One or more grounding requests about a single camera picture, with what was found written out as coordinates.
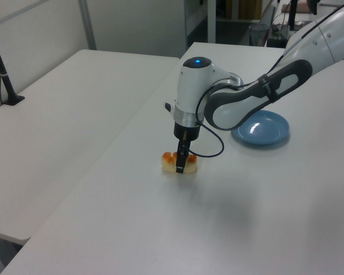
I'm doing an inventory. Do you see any wire mesh waste bin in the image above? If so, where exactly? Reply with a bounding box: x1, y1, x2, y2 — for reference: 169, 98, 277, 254
248, 23, 270, 46

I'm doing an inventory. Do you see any brown cardboard box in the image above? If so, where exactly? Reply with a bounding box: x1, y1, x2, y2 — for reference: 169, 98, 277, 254
282, 0, 311, 14

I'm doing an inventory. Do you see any bread with orange topping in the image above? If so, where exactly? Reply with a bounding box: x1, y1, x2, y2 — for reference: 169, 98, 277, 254
161, 151, 199, 174

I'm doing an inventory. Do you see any blue round plate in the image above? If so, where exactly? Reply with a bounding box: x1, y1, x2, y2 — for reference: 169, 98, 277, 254
230, 109, 291, 147

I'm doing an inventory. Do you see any black upright pole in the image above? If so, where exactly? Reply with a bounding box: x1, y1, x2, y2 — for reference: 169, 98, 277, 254
288, 0, 298, 32

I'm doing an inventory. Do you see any wooden board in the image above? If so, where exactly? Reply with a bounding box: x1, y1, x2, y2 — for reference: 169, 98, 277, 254
225, 0, 262, 21

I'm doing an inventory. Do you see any black rounded object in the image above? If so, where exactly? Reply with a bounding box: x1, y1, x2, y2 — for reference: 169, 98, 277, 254
306, 0, 321, 15

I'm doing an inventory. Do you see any black camera stand with band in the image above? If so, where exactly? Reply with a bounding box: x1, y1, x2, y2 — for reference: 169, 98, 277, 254
0, 21, 26, 107

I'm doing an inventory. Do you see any black flat pad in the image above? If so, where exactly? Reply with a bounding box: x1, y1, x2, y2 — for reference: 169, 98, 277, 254
292, 20, 316, 30

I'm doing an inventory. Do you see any grey metal partition post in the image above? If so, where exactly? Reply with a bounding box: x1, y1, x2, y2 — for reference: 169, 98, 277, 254
79, 0, 97, 51

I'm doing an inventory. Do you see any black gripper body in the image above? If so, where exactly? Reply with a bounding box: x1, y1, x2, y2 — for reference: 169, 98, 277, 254
173, 120, 202, 143

